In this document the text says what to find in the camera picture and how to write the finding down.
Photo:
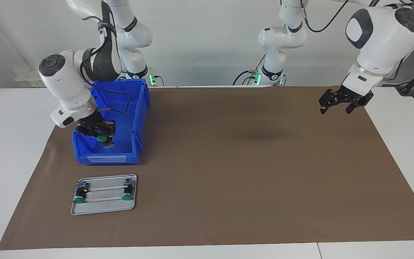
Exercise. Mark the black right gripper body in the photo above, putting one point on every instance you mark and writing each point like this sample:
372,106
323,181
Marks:
93,124

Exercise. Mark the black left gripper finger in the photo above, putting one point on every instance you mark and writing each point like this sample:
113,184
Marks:
359,104
327,100

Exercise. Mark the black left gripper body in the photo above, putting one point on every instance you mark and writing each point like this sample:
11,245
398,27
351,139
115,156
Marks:
350,95

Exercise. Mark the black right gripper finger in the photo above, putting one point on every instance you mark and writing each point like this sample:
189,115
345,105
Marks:
86,132
109,138

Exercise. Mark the green push button switch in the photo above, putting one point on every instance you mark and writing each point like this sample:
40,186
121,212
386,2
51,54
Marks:
80,194
128,190
101,138

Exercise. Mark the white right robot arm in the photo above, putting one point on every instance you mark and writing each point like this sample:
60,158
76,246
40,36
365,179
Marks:
70,79

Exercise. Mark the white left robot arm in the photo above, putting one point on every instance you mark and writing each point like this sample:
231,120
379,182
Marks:
379,39

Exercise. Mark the blue plastic storage bin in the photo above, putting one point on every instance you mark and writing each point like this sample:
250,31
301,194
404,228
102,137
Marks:
120,144

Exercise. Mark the grey metal tray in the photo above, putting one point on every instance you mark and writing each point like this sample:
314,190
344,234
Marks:
102,208

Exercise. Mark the green lit base connector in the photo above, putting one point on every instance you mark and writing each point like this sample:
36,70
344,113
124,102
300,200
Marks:
153,78
256,78

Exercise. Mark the white box with yellow label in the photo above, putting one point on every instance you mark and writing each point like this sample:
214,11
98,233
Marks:
27,77

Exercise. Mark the brown table mat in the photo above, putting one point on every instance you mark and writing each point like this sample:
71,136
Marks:
228,198

